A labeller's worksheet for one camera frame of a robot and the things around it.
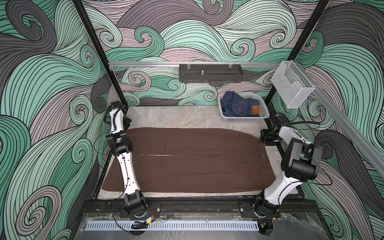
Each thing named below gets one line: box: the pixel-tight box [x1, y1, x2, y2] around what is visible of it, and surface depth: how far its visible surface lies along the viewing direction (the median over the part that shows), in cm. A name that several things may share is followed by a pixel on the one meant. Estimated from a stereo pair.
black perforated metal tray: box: [179, 64, 244, 83], surface depth 97 cm
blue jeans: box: [220, 91, 260, 117], surface depth 113 cm
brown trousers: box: [102, 128, 276, 192], surface depth 92 cm
